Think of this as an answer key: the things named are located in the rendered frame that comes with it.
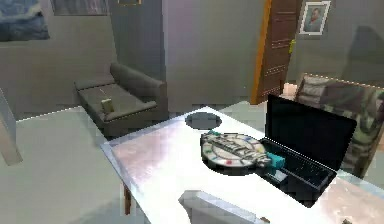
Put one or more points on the dark grey round plate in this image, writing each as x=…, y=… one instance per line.
x=203, y=120

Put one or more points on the round patterned model ship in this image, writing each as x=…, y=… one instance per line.
x=233, y=151

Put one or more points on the white glossy table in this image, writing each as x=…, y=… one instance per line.
x=173, y=166

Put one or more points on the dark grey sofa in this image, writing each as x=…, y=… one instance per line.
x=123, y=100

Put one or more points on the small olive box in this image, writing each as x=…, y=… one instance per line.
x=107, y=105

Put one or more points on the white chair back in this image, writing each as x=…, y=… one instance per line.
x=213, y=210

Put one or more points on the brown wooden door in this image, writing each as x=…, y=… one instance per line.
x=276, y=50

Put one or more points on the black open laptop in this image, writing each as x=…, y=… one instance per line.
x=310, y=140

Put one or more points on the camouflage patterned armchair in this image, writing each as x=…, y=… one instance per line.
x=346, y=106

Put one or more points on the white framed portrait picture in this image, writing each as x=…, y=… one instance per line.
x=314, y=17

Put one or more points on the pale grey slanted furniture leg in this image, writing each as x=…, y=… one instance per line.
x=7, y=133

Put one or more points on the gold framed wall picture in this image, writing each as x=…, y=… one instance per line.
x=129, y=2

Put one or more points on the grey framed wall picture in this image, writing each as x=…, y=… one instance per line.
x=80, y=7

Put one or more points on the blue wall painting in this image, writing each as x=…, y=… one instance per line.
x=21, y=20

